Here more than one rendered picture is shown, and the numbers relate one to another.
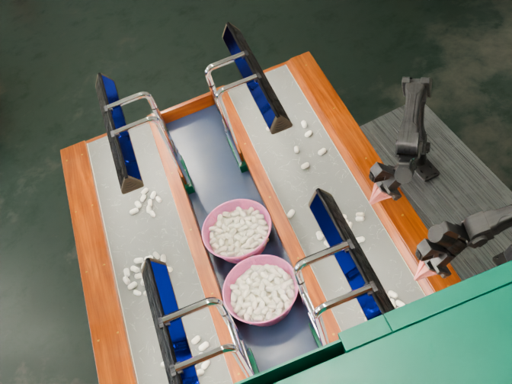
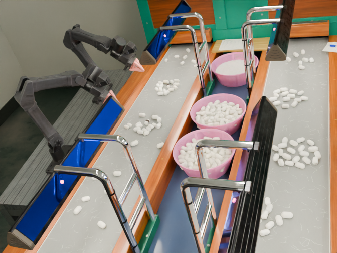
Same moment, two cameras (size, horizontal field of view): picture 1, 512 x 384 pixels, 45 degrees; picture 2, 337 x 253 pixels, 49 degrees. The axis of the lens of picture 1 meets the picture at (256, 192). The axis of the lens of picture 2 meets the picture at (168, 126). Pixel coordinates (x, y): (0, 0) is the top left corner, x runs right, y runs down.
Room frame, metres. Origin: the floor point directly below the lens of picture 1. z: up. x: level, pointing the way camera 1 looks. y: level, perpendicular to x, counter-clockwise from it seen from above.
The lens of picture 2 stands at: (2.48, 0.62, 1.79)
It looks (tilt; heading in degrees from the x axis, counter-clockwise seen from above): 36 degrees down; 211
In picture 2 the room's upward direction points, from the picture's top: 15 degrees counter-clockwise
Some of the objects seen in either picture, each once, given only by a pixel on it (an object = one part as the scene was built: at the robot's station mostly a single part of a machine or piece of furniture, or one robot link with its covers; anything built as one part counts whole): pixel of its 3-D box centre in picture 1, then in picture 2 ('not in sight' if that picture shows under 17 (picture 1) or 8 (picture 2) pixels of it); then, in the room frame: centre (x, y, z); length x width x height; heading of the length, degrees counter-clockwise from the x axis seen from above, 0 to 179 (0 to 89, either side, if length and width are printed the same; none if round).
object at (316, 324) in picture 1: (340, 312); (188, 58); (0.86, -0.12, 0.90); 0.20 x 0.19 x 0.45; 4
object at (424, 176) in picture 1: (417, 155); (57, 153); (1.48, -0.64, 0.71); 0.20 x 0.07 x 0.08; 9
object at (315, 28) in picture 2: not in sight; (300, 29); (0.38, 0.39, 0.83); 0.30 x 0.06 x 0.07; 94
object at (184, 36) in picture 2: not in sight; (187, 35); (0.43, -0.29, 0.83); 0.30 x 0.06 x 0.07; 94
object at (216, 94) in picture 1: (243, 112); (111, 199); (1.83, -0.06, 0.90); 0.20 x 0.19 x 0.45; 4
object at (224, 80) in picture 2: not in sight; (234, 70); (0.67, 0.07, 0.72); 0.27 x 0.27 x 0.10
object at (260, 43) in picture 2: not in sight; (240, 44); (0.46, 0.05, 0.77); 0.33 x 0.15 x 0.01; 94
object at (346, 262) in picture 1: (360, 273); (167, 28); (0.86, -0.20, 1.08); 0.62 x 0.08 x 0.07; 4
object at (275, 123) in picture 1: (252, 72); (73, 158); (1.83, -0.14, 1.08); 0.62 x 0.08 x 0.07; 4
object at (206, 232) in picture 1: (238, 234); (205, 156); (1.39, 0.11, 0.72); 0.27 x 0.27 x 0.10
